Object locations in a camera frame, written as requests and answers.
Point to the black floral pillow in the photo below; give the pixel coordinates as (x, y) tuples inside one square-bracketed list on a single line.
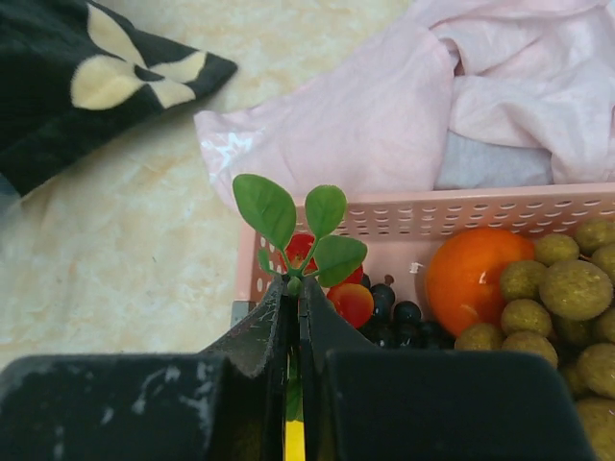
[(75, 75)]

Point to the brown longan bunch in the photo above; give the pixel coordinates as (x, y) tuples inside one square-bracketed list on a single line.
[(560, 305)]

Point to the orange fruit upper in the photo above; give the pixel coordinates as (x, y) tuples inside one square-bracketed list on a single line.
[(462, 281)]

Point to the pink plastic basket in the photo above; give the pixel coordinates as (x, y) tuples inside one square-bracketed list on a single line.
[(393, 235)]

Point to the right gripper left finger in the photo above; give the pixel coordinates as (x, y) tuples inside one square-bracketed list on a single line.
[(223, 403)]

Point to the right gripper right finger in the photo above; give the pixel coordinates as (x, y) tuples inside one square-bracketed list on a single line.
[(362, 402)]

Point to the pink crumpled cloth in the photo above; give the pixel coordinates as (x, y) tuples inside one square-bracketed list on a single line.
[(453, 95)]

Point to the red strawberries with leaves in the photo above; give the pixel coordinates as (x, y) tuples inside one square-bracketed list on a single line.
[(312, 240)]

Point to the dark grape bunch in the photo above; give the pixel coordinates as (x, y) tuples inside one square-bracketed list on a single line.
[(400, 324)]

